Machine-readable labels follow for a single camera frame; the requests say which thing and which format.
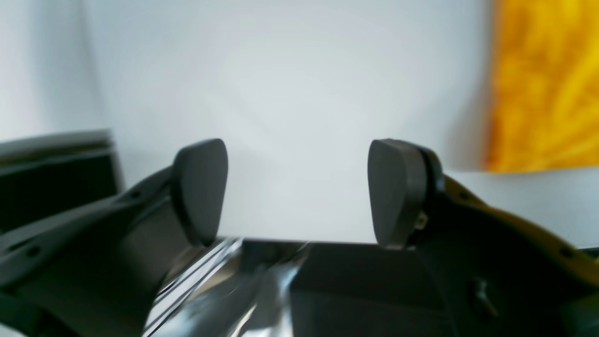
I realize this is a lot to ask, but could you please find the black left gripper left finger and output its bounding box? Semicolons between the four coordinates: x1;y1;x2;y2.
1;139;228;337

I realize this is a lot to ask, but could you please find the aluminium frame stand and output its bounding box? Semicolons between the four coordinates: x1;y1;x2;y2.
0;130;122;233

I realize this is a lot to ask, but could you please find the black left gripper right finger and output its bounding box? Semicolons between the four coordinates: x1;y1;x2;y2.
367;139;598;337

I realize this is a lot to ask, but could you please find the orange t-shirt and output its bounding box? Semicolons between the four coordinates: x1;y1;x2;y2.
485;0;599;173

